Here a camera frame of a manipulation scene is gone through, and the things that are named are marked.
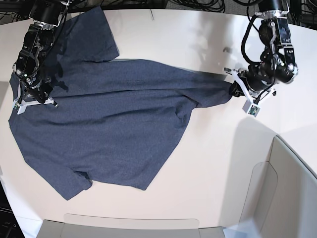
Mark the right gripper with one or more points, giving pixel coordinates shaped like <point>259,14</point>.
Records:
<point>39,95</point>

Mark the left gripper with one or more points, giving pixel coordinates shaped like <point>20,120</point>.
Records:
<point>241,87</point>

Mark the dark blue t-shirt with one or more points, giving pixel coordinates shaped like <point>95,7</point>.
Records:
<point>117,121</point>

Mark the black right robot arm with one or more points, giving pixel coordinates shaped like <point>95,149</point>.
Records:
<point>34,85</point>

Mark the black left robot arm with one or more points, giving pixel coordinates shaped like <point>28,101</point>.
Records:
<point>277,61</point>

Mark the grey bin right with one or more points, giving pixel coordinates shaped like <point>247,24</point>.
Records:
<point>282,197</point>

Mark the grey bin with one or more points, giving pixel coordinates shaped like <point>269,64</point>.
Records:
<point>80,226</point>
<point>282,197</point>

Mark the grey bin bottom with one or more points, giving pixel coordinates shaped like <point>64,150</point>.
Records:
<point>80,226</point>

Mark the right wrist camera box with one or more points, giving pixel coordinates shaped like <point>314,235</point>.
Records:
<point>21,108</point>

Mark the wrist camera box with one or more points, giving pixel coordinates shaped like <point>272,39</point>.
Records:
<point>251,108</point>
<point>21,108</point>

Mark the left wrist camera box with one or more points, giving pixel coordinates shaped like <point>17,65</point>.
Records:
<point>251,108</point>

